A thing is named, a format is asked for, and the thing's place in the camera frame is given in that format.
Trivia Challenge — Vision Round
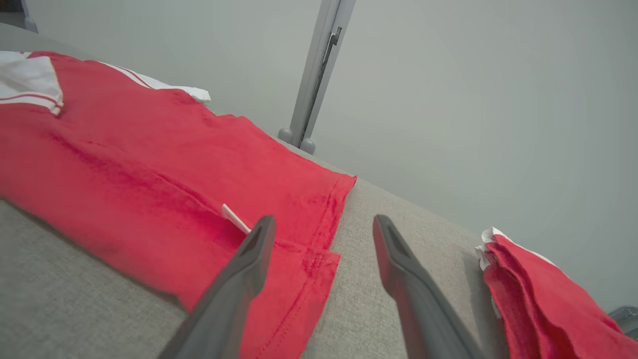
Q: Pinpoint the grey partition post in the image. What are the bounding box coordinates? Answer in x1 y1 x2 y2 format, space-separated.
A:
277 0 357 156
20 0 39 34

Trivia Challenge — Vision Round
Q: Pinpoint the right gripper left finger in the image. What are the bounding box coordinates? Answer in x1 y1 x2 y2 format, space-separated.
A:
157 215 277 359

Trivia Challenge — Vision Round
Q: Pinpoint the red shirt with white sleeves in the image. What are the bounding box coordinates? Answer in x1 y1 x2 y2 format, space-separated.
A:
0 50 358 359

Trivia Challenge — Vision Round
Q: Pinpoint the red garment with white trim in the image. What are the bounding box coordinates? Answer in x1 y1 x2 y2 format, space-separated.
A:
474 227 638 359

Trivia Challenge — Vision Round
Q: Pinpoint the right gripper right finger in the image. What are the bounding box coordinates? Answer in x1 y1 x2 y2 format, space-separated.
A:
372 214 488 359

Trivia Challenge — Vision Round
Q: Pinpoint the grey fabric sofa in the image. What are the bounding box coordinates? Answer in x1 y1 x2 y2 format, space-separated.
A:
0 22 514 359

